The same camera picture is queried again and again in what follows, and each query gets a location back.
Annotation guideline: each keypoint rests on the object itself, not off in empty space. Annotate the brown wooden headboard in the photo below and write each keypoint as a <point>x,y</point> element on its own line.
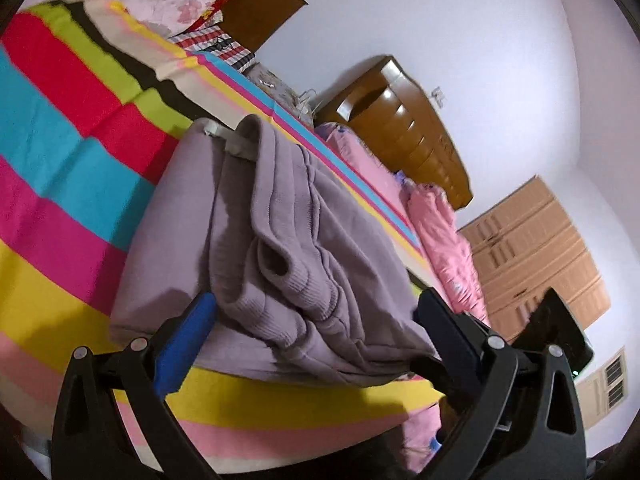
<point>400,130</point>
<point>270,10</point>

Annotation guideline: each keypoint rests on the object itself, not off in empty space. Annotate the mauve sweater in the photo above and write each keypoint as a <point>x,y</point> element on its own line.
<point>300,240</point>

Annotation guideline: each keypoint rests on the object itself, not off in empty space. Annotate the cream framed window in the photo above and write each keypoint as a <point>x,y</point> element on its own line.
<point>612,380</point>

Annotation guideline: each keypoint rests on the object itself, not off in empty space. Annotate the white wall socket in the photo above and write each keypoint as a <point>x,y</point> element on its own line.
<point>438,95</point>

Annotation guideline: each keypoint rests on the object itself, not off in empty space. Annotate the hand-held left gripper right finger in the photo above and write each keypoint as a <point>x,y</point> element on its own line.
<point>445,340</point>

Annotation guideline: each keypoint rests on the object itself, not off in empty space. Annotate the red black plaid sheet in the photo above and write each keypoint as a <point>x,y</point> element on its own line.
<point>220,45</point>

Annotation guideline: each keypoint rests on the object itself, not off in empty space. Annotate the colourful striped blanket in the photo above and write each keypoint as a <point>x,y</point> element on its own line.
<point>65,125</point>

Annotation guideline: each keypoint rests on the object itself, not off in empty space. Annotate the pink padded quilt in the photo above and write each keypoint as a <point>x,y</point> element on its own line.
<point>445,240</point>

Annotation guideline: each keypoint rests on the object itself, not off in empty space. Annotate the light wooden wardrobe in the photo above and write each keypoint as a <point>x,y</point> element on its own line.
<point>530,250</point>

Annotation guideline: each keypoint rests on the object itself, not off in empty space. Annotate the grey patterned cloth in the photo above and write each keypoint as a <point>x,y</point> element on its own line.
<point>272,87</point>

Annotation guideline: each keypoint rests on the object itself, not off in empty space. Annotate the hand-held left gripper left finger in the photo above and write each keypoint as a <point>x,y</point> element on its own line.
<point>187,335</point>

